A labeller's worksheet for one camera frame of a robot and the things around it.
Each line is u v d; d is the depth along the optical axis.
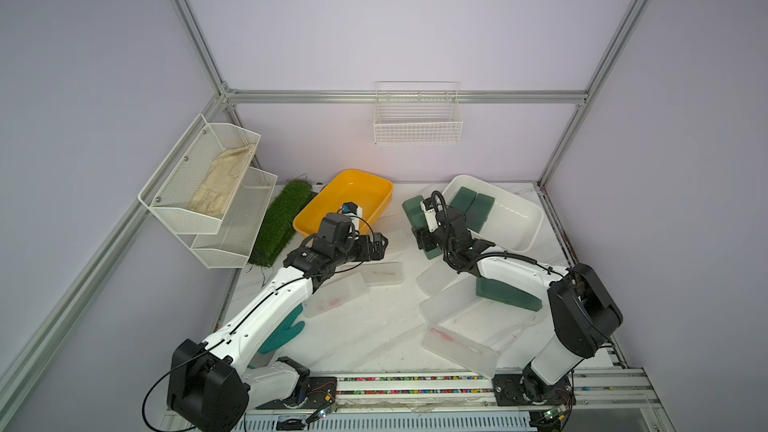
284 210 1.04
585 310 0.46
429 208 0.77
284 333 0.82
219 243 0.88
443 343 0.82
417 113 0.95
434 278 0.93
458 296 0.90
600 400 0.73
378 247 0.70
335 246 0.60
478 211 1.11
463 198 1.11
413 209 0.89
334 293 0.90
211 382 0.38
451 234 0.68
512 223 1.10
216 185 0.78
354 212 0.71
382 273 0.93
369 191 1.17
